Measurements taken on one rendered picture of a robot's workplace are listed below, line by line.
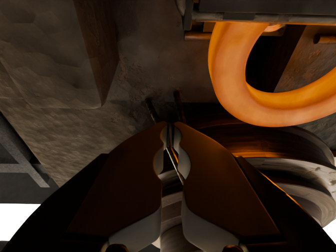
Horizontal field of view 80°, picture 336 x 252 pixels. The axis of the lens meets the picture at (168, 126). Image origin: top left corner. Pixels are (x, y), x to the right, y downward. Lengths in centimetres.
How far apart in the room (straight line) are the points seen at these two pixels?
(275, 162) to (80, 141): 41
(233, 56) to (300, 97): 11
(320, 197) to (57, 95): 39
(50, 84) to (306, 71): 32
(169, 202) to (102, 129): 23
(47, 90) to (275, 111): 24
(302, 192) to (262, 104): 17
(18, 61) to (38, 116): 31
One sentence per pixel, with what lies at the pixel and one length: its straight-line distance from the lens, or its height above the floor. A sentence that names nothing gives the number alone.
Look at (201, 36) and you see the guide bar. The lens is 26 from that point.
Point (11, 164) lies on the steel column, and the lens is 636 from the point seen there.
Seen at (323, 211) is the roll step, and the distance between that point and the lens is 47.
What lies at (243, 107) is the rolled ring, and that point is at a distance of 25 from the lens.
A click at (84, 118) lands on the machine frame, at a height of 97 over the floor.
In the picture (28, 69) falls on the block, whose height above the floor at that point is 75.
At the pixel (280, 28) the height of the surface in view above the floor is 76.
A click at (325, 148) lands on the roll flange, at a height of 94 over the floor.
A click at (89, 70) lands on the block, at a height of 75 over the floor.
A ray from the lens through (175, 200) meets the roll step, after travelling 35.
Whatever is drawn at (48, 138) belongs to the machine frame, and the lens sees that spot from 56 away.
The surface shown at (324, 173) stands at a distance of 38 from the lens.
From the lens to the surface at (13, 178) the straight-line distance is 969.
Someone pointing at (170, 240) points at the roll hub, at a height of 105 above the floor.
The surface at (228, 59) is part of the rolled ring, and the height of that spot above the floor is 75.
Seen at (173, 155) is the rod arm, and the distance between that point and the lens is 27.
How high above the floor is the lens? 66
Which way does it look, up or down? 46 degrees up
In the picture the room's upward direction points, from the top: 178 degrees counter-clockwise
